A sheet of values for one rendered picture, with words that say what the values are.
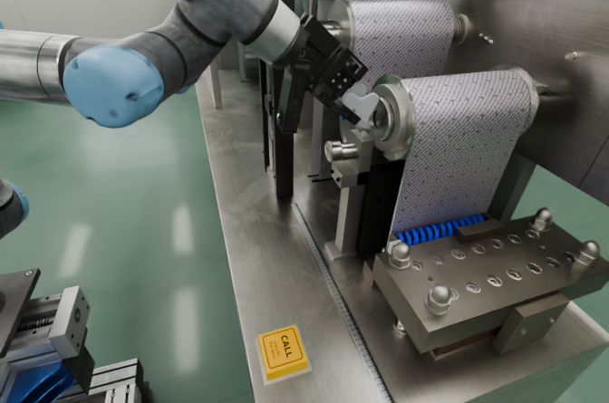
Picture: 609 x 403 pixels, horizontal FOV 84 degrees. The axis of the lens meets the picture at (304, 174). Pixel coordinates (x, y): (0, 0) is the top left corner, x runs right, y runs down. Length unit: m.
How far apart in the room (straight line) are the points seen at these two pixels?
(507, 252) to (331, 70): 0.47
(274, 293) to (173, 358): 1.07
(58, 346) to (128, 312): 0.98
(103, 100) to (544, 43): 0.73
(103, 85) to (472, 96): 0.53
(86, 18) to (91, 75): 5.80
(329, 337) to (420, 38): 0.63
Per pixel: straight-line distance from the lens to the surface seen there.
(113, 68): 0.36
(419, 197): 0.66
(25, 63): 0.44
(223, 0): 0.45
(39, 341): 1.01
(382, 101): 0.58
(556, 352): 0.82
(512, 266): 0.72
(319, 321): 0.70
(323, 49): 0.51
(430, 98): 0.59
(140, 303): 1.97
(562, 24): 0.79
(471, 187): 0.74
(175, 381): 1.71
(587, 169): 0.77
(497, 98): 0.67
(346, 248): 0.79
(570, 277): 0.76
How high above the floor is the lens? 1.49
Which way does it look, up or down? 34 degrees down
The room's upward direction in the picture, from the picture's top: 2 degrees clockwise
